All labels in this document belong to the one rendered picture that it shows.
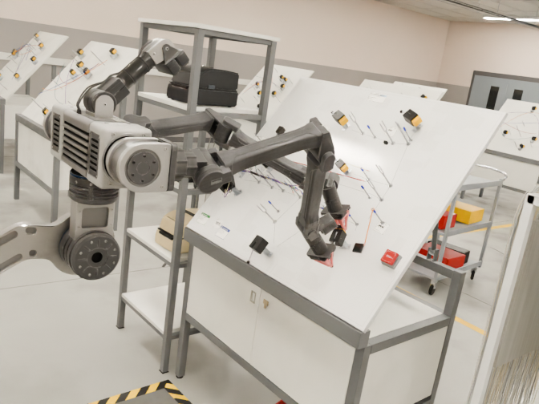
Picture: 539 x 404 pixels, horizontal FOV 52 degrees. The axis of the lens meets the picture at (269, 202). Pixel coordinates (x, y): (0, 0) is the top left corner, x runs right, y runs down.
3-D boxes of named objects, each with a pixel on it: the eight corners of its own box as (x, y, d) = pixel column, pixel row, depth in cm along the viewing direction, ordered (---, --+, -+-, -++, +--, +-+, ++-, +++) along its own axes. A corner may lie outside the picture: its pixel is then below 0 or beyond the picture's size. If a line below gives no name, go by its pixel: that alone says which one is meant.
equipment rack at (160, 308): (161, 374, 300) (198, 22, 254) (114, 325, 344) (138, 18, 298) (236, 353, 333) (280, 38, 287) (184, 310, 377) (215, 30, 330)
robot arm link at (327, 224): (294, 217, 196) (307, 235, 191) (322, 199, 196) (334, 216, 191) (302, 232, 206) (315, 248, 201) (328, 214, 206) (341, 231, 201)
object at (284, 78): (258, 182, 796) (274, 65, 754) (216, 163, 885) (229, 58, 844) (297, 180, 839) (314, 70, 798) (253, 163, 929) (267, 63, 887)
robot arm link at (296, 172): (211, 143, 207) (221, 119, 201) (216, 136, 212) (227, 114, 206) (310, 199, 208) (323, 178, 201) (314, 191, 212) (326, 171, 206)
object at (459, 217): (431, 297, 463) (461, 173, 436) (382, 276, 497) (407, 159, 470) (484, 277, 532) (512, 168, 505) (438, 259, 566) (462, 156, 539)
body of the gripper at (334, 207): (329, 208, 217) (323, 191, 214) (351, 208, 211) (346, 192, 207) (321, 216, 213) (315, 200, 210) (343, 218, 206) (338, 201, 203)
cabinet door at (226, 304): (249, 364, 249) (261, 284, 239) (185, 312, 288) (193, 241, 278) (253, 362, 250) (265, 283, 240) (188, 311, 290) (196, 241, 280)
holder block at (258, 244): (252, 268, 237) (240, 257, 231) (269, 245, 240) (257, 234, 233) (258, 272, 234) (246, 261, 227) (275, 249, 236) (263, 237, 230)
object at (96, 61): (50, 236, 474) (59, 38, 433) (13, 198, 561) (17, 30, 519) (129, 229, 520) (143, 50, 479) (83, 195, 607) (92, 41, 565)
